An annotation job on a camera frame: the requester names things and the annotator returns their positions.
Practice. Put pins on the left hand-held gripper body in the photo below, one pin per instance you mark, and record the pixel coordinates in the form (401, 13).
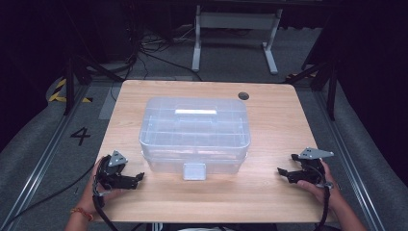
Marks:
(110, 178)

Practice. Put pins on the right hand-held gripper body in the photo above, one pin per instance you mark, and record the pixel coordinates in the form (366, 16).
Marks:
(311, 170)

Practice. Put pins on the clear plastic storage box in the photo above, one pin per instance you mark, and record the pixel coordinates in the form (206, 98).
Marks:
(194, 134)

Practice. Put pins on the person's right hand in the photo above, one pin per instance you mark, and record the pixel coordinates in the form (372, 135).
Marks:
(333, 192)

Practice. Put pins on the person's left hand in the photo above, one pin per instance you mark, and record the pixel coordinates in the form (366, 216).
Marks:
(86, 199)

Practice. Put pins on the grey floor cover plate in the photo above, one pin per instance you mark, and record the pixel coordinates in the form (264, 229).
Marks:
(107, 106)

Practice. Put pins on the black tripod stand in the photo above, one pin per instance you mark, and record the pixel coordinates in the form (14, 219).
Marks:
(332, 89)
(70, 83)

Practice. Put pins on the dark round table grommet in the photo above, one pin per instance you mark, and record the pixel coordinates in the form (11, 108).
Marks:
(243, 96)

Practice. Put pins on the yellow black floor tape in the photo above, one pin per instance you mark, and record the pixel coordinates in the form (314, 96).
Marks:
(57, 94)

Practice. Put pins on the aluminium floor rail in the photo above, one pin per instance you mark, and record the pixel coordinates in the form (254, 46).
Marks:
(38, 166)
(349, 154)

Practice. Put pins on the white metal desk frame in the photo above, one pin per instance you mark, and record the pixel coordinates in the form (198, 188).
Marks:
(237, 20)

